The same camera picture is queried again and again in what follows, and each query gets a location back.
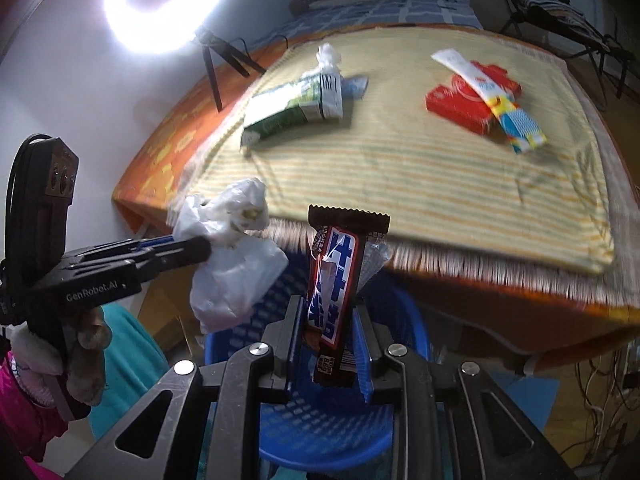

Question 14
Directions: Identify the white plastic bag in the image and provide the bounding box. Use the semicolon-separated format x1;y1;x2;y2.
172;178;288;334

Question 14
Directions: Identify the dark chocolate bar wrapper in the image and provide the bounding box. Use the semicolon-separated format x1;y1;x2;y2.
303;205;390;388

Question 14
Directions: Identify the white tissue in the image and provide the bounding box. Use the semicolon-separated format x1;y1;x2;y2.
302;42;342;78

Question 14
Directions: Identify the colourful tissue pack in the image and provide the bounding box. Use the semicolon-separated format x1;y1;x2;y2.
432;49;547;153

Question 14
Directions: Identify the red cigarette carton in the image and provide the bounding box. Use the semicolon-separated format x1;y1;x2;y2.
425;61;522;136

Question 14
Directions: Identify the small colourful snack wrapper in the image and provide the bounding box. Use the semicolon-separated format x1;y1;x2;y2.
341;76;369;101

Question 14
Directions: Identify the blue plastic trash basket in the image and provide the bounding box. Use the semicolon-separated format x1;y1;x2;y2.
204;256;431;472

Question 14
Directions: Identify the gloved left hand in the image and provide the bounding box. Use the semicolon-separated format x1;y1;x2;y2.
10;307;112;408

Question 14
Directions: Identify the black tripod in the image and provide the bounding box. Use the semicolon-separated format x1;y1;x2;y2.
195;26;266;112

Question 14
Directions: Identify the striped yellow towel blanket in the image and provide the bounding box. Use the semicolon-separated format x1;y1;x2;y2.
178;27;639;308

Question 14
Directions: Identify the black folding chair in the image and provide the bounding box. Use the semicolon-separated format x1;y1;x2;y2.
499;0;636;112

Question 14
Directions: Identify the white ring light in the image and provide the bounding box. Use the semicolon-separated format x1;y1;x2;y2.
102;0;221;55

